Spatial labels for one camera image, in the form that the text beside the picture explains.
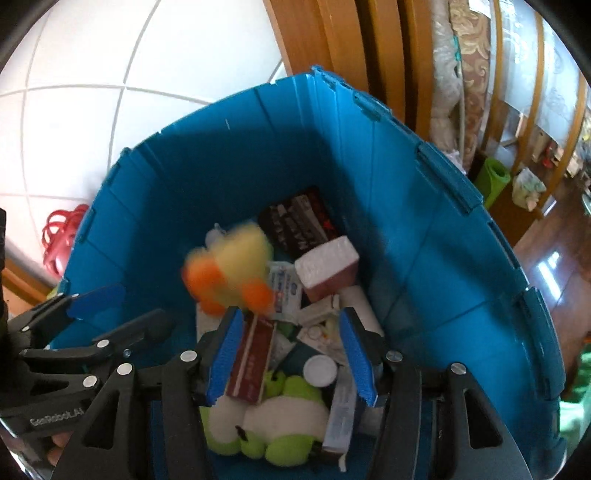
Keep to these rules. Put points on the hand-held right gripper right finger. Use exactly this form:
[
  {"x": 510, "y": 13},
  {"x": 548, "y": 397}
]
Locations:
[{"x": 358, "y": 364}]

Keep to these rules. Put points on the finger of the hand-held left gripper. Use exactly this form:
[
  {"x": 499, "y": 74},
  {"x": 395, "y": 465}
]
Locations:
[
  {"x": 94, "y": 300},
  {"x": 138, "y": 330}
]

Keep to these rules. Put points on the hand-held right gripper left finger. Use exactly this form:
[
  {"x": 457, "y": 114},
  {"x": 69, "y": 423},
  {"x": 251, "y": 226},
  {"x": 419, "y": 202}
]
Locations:
[{"x": 225, "y": 360}]

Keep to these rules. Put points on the yellow and orange plush toy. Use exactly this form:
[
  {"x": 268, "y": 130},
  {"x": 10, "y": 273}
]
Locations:
[{"x": 235, "y": 254}]

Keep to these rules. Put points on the blue plastic bin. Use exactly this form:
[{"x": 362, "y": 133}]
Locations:
[{"x": 406, "y": 207}]

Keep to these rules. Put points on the person's left hand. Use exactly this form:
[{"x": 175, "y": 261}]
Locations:
[{"x": 57, "y": 450}]

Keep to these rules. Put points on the red and white box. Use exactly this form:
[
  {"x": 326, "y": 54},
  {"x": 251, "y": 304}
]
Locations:
[{"x": 251, "y": 360}]

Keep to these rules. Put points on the white round lid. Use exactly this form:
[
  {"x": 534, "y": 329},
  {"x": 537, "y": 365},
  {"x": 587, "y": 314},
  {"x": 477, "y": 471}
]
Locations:
[{"x": 320, "y": 370}]

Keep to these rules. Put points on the long white box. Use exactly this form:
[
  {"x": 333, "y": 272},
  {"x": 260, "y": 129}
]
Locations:
[{"x": 340, "y": 420}]

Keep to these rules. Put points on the small white box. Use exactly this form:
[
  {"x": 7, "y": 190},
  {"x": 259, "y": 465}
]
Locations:
[{"x": 318, "y": 310}]

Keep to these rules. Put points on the red plastic toy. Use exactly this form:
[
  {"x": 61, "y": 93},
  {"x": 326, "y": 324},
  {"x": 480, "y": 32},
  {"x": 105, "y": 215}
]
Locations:
[{"x": 60, "y": 240}]

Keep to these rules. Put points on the green frog plush toy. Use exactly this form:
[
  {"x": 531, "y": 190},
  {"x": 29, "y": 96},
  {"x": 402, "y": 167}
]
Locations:
[{"x": 277, "y": 417}]

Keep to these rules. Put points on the white and blue tube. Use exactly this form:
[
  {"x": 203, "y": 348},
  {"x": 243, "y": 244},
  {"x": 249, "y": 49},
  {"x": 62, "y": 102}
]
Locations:
[{"x": 286, "y": 290}]

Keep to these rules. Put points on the pink box with white top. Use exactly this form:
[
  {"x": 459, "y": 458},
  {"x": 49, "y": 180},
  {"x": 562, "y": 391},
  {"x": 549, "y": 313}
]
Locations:
[{"x": 325, "y": 263}]

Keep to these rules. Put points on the black box with red print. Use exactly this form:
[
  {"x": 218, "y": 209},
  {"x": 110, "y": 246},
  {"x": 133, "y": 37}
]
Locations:
[{"x": 295, "y": 221}]

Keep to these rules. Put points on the green cloth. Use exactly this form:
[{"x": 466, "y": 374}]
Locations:
[{"x": 579, "y": 378}]

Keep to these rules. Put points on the green rolled mat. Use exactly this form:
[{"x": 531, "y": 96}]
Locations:
[{"x": 491, "y": 180}]

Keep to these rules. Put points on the white plastic bag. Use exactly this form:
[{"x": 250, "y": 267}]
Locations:
[{"x": 528, "y": 187}]

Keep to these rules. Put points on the floral patterned curtain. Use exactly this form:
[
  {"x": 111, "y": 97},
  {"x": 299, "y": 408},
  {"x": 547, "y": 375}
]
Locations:
[{"x": 466, "y": 69}]

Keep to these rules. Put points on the wooden railing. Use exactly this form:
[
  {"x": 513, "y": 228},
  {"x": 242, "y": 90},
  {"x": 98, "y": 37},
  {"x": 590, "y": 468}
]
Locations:
[{"x": 540, "y": 92}]

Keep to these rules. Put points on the wooden door frame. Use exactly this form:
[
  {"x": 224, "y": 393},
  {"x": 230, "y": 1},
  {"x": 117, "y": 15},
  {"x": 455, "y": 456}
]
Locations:
[{"x": 351, "y": 41}]

